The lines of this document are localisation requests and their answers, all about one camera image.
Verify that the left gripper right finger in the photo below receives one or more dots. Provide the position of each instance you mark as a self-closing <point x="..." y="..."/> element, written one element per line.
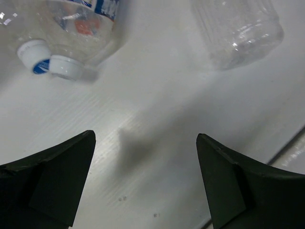
<point x="244" y="193"/>

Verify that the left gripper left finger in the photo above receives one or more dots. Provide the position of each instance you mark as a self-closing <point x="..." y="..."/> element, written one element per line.
<point x="43" y="190"/>

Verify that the clear ribbed bottle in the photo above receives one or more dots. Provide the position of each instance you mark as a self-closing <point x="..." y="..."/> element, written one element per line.
<point x="238" y="32"/>

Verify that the blue label clear bottle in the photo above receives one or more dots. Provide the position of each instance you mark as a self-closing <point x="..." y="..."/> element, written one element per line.
<point x="81" y="34"/>

